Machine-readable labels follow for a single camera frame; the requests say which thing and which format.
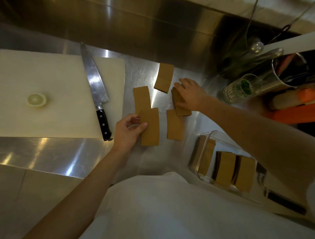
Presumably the person's right hand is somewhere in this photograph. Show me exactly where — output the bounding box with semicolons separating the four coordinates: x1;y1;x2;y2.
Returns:
174;78;210;112

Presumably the person's left hand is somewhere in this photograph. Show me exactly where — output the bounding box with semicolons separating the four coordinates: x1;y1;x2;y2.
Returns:
112;114;148;158

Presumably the stack of cardboard cup sleeves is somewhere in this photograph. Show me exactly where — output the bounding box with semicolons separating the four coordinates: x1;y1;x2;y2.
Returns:
213;151;237;187
171;87;192;117
232;155;256;193
196;136;217;176

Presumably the brown cardboard cup sleeve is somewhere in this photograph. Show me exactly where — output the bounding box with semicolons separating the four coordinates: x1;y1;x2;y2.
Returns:
154;63;175;94
133;86;152;119
139;108;160;147
166;109;185;141

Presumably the person's right forearm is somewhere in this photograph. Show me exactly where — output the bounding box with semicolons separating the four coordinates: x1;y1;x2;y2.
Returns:
200;96;315;197

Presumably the person's left forearm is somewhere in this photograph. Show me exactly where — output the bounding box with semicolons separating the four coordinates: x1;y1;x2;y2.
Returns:
23;147;128;239

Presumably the glass jar of toothpicks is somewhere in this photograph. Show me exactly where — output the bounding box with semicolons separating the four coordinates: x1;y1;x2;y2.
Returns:
222;73;264;104

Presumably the clear glass container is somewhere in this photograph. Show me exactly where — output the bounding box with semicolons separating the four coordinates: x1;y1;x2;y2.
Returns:
188;130;270;196

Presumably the white cutting board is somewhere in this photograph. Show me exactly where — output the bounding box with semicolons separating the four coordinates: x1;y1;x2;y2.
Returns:
0;48;126;140

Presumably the white apron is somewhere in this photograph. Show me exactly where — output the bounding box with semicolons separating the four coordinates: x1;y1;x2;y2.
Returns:
79;172;315;239

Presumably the clear glass bottle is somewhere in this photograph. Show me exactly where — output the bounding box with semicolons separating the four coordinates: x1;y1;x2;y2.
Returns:
248;37;265;54

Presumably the metal utensil canister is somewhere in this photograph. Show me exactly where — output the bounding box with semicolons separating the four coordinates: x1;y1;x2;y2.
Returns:
256;52;313;94

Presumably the onion slice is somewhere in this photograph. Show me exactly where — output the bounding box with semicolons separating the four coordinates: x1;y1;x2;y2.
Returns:
27;93;47;108

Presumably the orange utensil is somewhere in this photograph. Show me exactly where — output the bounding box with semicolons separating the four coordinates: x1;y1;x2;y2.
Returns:
267;88;315;124

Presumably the black handled chef's knife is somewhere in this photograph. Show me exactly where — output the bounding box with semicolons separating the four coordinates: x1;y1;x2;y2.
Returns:
80;42;113;142

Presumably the thin hanging cable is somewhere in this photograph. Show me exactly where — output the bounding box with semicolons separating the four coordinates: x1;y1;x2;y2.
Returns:
245;0;259;47

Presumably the black handle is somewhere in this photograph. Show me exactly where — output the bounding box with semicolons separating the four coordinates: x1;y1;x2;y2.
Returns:
267;192;307;216

